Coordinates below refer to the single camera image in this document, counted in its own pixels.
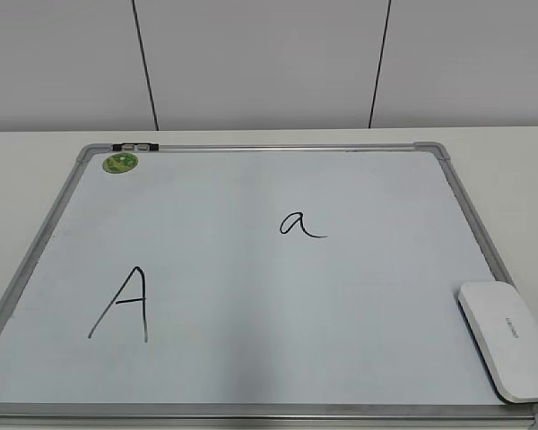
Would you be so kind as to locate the white rectangular board eraser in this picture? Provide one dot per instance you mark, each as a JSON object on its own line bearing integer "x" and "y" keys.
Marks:
{"x": 507, "y": 336}

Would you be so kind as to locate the white aluminium-framed whiteboard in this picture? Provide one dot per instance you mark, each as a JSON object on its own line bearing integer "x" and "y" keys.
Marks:
{"x": 254, "y": 286}

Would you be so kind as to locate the black silver hanging clip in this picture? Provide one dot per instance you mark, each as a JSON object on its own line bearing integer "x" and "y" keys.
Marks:
{"x": 135, "y": 146}

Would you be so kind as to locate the round green magnet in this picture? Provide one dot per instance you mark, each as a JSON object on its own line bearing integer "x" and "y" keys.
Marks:
{"x": 120, "y": 163}

